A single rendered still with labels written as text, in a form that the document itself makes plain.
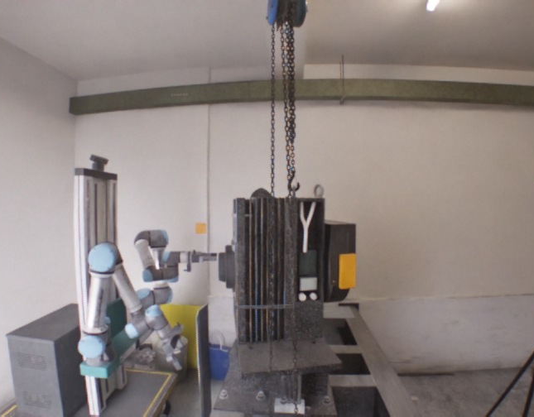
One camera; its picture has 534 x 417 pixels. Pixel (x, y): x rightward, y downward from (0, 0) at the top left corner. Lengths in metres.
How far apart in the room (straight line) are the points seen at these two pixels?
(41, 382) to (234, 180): 1.99
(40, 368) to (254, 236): 1.44
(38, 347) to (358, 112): 2.89
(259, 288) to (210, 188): 1.45
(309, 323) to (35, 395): 1.63
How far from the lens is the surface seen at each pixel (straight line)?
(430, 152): 2.85
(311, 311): 1.45
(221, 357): 2.70
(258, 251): 1.33
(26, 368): 2.12
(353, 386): 1.64
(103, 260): 1.40
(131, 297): 1.59
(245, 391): 1.53
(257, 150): 2.57
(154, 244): 2.07
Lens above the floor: 1.58
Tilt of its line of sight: 1 degrees down
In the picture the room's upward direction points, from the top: straight up
